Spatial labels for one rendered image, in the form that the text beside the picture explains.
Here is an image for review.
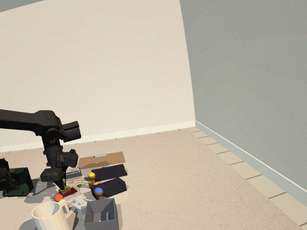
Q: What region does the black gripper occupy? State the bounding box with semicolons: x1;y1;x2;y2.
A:
40;145;68;190

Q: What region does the cream paper card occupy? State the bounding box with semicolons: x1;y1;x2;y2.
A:
66;176;88;187

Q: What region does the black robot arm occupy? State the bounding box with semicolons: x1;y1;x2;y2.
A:
0;109;81;193

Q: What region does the cream mug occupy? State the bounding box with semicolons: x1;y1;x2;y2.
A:
31;199;71;230

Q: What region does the rubber stamp with red ball handle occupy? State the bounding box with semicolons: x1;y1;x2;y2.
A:
54;194;63;202

